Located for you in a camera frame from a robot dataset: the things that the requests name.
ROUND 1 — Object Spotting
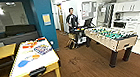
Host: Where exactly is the blue bowl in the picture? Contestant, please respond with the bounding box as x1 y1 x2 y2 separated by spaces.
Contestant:
16 59 31 69

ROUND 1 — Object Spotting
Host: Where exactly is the yellow gaming table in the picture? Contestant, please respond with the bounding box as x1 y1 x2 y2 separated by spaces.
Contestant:
2 35 64 77

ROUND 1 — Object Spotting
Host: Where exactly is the tan woven basket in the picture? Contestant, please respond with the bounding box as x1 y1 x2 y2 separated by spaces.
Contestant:
67 31 79 42

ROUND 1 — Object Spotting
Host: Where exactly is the tan backpack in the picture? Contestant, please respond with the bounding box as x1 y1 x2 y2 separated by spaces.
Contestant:
65 38 78 51

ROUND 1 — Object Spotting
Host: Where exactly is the person in dark shirt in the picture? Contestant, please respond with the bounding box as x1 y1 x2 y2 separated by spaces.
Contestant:
64 6 81 35

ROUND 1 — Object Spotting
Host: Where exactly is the brown wooden door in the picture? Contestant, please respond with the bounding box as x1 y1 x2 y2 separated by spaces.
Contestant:
55 3 66 34

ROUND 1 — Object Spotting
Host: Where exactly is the red and black paddle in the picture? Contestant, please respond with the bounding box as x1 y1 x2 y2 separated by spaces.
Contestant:
34 36 47 43

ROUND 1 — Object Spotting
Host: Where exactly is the grey bulletin board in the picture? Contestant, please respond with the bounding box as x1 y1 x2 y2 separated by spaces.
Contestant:
79 0 100 20

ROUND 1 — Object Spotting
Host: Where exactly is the orange bowl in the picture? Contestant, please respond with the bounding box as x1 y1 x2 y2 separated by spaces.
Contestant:
29 53 42 61

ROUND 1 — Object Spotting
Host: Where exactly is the stainless steel refrigerator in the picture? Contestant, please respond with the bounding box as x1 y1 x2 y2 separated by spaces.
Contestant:
94 2 118 31

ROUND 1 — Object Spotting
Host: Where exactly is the orange game box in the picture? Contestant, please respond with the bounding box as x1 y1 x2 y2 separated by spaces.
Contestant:
21 40 40 51

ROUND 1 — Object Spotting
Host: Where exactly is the green foosball table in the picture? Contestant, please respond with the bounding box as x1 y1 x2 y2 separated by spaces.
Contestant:
83 21 140 71

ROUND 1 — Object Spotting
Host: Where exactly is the blue plate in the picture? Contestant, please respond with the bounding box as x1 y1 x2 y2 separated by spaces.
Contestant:
22 54 34 63

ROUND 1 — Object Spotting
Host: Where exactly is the black built-in microwave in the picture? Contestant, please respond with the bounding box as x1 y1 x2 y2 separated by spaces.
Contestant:
111 18 128 31

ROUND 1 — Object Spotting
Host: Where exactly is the wide white drawer unit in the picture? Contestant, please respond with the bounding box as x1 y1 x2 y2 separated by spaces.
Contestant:
111 17 140 38

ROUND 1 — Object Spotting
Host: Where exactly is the interior glass window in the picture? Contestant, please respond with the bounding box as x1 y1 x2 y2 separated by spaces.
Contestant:
0 0 31 35

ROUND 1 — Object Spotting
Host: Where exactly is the yellow wall sign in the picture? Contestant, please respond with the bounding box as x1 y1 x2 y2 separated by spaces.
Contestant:
41 12 53 27

